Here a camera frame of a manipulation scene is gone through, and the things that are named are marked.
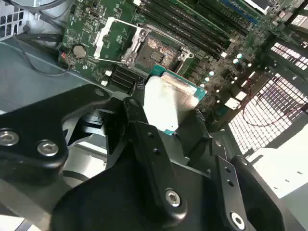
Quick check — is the silver topped CPU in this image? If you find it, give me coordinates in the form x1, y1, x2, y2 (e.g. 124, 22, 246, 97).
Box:
143, 64, 208, 137

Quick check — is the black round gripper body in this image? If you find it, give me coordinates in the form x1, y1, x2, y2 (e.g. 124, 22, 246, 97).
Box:
51, 165, 226, 231

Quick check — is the metal socket cover frame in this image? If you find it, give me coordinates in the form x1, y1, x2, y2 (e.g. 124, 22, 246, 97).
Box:
93, 17, 148, 67

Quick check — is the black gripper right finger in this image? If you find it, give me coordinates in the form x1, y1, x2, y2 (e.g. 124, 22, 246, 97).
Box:
178, 108, 301, 231

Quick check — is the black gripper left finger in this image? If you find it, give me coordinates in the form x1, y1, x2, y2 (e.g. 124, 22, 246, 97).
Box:
0, 83, 189, 224

